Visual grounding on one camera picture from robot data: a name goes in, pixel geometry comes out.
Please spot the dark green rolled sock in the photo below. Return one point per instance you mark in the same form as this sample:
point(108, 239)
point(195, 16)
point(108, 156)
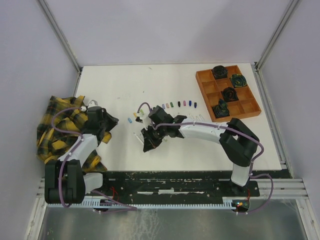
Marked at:
point(221, 109)

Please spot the aluminium frame post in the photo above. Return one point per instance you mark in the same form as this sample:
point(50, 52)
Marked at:
point(283, 22)
point(43, 4)

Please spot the black rolled sock top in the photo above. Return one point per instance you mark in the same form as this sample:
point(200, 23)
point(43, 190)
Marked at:
point(219, 72)

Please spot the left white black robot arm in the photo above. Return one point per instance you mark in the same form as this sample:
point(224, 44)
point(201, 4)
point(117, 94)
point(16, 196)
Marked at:
point(65, 182)

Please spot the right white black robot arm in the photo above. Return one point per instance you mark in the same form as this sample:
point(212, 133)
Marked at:
point(239, 143)

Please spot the right aluminium frame post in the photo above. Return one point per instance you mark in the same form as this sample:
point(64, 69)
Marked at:
point(283, 22)

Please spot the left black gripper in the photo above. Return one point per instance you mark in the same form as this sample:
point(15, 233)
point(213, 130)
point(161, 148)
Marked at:
point(113, 121)

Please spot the white cable duct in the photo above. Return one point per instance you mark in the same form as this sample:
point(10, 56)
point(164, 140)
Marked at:
point(97, 203)

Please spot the left aluminium frame post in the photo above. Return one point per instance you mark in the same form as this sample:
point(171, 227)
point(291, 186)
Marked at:
point(43, 4)

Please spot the orange compartment tray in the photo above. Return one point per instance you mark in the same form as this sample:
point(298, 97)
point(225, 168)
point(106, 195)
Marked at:
point(211, 89)

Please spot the yellow plaid cloth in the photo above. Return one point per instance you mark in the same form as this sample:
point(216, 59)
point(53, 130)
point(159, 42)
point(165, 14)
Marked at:
point(59, 127)

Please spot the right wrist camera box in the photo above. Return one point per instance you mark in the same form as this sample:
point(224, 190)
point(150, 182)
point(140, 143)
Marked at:
point(141, 118)

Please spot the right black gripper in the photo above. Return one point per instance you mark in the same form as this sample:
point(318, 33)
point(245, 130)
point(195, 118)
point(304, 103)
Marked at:
point(150, 143)

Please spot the black orange rolled sock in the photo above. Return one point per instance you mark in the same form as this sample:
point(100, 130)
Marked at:
point(229, 94)

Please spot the green blue rolled sock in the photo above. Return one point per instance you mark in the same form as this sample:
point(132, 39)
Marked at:
point(238, 81)

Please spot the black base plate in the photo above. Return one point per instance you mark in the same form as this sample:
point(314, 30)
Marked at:
point(181, 186)

